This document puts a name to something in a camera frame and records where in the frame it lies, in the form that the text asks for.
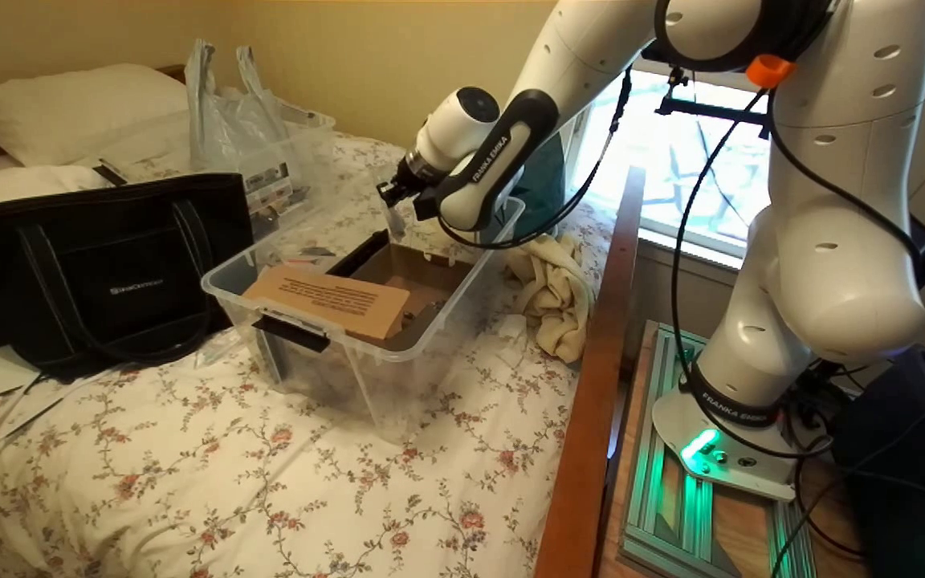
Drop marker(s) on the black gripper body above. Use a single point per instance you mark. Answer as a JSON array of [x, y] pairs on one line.
[[409, 176]]

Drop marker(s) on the small plastic bag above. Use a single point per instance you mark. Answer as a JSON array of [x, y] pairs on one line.
[[403, 226]]

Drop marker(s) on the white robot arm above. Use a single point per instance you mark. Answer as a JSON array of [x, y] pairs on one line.
[[831, 267]]

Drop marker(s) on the brown cardboard box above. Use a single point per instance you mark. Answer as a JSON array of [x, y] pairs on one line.
[[379, 294]]

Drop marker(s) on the clear plastic bucket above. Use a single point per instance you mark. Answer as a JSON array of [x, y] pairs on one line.
[[344, 372]]

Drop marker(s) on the large clear plastic bag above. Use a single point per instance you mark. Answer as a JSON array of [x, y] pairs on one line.
[[246, 129]]

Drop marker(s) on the black tote bag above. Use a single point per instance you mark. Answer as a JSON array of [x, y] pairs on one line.
[[110, 278]]

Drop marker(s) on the floral bed sheet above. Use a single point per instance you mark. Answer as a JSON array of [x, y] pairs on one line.
[[211, 471]]

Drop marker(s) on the wooden bed footboard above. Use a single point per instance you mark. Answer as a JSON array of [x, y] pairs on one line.
[[580, 494]]

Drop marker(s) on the teal cloth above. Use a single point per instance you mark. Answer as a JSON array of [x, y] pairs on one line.
[[542, 190]]

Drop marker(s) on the cream towel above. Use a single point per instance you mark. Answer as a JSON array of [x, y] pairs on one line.
[[553, 294]]

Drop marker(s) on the white pillow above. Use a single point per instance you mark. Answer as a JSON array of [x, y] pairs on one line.
[[62, 115]]

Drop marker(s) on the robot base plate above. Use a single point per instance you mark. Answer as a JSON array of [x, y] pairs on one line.
[[691, 497]]

